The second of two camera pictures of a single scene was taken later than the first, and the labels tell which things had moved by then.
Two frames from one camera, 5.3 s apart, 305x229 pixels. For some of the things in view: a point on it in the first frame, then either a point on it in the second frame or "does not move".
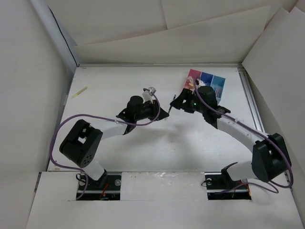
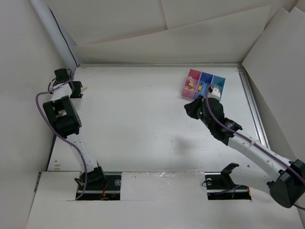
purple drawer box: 207,78 does not move
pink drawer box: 193,75 does not move
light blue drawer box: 218,84 does not move
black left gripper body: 148,110 -> 76,91
